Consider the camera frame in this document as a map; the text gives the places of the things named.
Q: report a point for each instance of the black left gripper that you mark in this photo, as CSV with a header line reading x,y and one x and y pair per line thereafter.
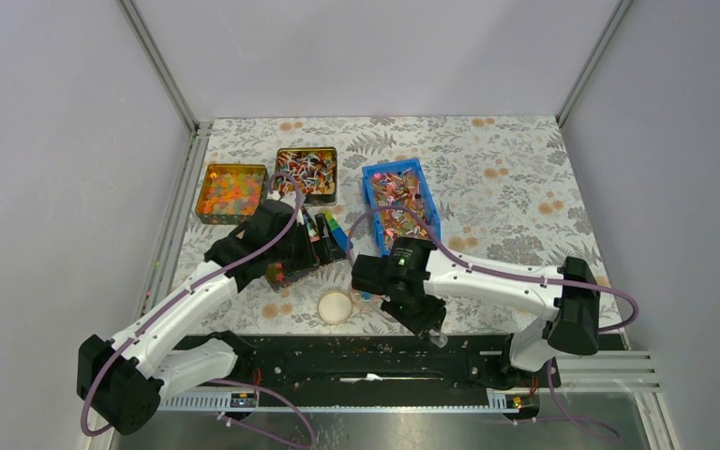
x,y
323,250

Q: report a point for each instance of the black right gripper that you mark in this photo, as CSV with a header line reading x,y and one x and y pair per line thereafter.
x,y
434,318

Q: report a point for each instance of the clear round glass jar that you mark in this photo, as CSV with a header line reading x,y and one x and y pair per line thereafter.
x,y
369,302

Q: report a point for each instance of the round cream jar lid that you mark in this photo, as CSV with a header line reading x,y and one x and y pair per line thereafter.
x,y
335,308

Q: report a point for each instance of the translucent plastic scoop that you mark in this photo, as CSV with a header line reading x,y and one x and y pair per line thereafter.
x,y
437,338

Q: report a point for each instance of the blue plastic candy bin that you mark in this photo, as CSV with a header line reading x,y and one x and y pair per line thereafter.
x,y
399,183

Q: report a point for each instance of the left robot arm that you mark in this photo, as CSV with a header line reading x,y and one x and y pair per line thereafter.
x,y
123,379

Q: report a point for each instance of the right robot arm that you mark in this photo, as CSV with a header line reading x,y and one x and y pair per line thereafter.
x,y
563,300

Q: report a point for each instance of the tin of star candies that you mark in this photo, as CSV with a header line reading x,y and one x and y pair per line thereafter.
x,y
279,280

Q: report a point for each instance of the gold tin orange candies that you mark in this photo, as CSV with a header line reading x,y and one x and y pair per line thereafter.
x,y
230,193

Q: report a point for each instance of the stacked toy brick block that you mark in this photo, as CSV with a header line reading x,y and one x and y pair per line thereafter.
x,y
337,231

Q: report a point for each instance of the gold tin with lollipops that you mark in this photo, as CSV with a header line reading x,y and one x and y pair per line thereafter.
x,y
315,169

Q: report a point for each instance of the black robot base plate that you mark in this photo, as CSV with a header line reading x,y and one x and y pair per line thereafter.
x,y
327,371

